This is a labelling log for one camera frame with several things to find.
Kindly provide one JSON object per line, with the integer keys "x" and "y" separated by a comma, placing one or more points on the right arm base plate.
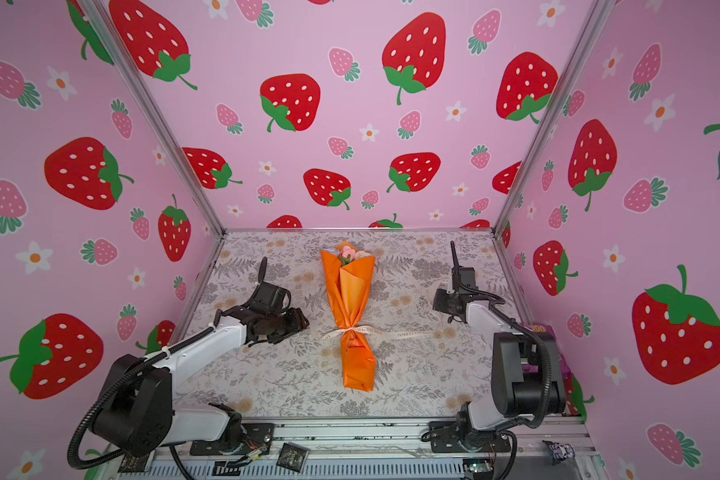
{"x": 451, "y": 437}

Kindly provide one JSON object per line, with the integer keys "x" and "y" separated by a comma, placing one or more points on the left aluminium corner post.
{"x": 143, "y": 44}

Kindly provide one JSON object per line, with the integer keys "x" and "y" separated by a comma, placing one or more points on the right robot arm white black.
{"x": 526, "y": 378}

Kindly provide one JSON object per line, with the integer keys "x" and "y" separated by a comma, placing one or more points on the purple snack bag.
{"x": 545, "y": 331}

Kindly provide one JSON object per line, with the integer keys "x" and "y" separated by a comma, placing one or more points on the right aluminium corner post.
{"x": 592, "y": 28}

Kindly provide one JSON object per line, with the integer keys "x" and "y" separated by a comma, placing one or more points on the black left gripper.
{"x": 298, "y": 322}

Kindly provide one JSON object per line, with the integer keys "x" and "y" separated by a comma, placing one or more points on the black square tag middle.
{"x": 292, "y": 457}

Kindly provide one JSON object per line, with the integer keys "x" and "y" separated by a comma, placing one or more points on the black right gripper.
{"x": 439, "y": 297}

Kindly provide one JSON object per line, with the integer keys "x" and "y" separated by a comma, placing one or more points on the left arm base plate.
{"x": 238, "y": 441}

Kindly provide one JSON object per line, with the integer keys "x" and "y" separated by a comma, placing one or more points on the pink fake rose stem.
{"x": 347, "y": 254}

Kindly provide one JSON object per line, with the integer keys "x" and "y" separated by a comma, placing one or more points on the white ribbon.
{"x": 368, "y": 330}

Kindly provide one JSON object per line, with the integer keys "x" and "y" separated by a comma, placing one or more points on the aluminium corner post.
{"x": 592, "y": 28}
{"x": 143, "y": 44}

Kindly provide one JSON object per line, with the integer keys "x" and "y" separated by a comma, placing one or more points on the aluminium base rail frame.
{"x": 382, "y": 448}

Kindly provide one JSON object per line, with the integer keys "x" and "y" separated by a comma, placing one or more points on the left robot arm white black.
{"x": 135, "y": 414}

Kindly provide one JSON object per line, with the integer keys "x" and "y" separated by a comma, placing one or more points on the orange wrapping paper sheet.
{"x": 348, "y": 290}

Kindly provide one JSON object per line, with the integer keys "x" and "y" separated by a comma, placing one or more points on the floral patterned table mat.
{"x": 426, "y": 365}

